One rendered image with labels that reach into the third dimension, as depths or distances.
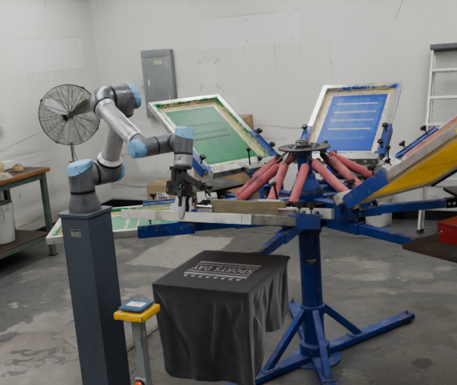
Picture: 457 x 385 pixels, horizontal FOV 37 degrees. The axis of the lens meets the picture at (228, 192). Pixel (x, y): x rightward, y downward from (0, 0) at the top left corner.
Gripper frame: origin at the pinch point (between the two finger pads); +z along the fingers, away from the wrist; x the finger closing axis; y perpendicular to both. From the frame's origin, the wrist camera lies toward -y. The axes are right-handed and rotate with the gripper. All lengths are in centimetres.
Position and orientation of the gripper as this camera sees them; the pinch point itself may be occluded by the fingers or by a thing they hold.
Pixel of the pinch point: (185, 216)
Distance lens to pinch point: 268.4
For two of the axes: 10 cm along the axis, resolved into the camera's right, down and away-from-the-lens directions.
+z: -0.4, 10.0, -0.3
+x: -4.4, -0.5, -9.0
